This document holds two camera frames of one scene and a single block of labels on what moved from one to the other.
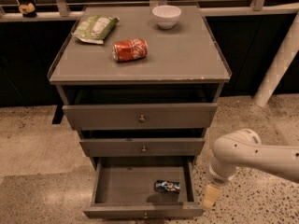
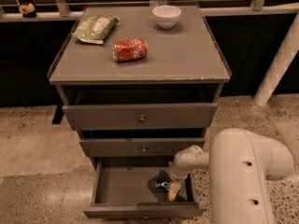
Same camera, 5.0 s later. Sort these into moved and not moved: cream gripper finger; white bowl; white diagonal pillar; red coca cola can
Moved: cream gripper finger
Not moved: red coca cola can; white bowl; white diagonal pillar
